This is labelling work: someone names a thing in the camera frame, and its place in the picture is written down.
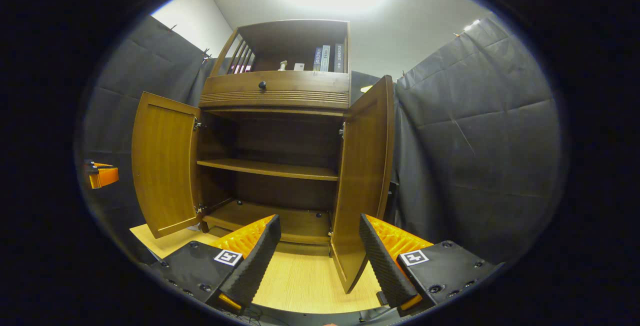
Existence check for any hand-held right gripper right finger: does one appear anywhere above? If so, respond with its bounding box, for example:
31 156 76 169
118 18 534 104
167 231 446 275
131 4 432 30
359 213 501 317

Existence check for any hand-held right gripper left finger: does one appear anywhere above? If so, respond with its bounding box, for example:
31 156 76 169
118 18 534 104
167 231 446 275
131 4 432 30
150 214 282 315

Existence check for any wooden shoe cabinet door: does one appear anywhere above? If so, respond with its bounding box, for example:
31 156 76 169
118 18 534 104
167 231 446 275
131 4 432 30
330 75 398 294
131 91 203 239

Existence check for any wooden double-door shoe cabinet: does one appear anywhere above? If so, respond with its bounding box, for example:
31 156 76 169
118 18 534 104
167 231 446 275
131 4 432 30
131 19 396 294

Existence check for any wooden inner shelf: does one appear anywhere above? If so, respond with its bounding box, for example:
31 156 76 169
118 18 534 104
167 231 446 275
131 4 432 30
196 158 340 182

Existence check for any black backdrop cloth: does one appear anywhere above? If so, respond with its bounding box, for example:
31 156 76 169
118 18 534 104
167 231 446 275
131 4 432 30
82 15 563 264

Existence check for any wooden drawer with black knob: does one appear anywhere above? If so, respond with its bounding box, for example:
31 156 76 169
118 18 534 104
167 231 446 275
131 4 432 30
200 70 351 110

